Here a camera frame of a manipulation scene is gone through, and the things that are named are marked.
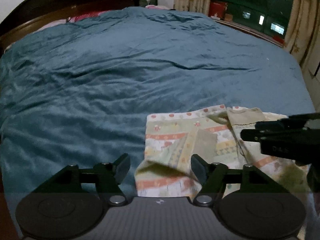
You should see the patterned striped pajama garment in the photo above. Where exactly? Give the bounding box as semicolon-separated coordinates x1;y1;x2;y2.
135;105;309;198

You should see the teal blue bed blanket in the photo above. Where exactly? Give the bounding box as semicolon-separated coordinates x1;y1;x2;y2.
1;7;315;209

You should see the beige floral right curtain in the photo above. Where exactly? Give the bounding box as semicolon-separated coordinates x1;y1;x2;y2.
284;0;319;67

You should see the dark night window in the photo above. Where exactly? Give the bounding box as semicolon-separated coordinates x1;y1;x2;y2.
211;0;293;39

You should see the red box on sill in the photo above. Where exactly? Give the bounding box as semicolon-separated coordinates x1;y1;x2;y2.
208;1;228;18

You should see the pink red pillow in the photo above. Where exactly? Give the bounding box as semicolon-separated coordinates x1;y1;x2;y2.
37;10;110;31

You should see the dark wooden headboard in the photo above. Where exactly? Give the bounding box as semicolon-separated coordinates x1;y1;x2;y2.
1;0;139;50

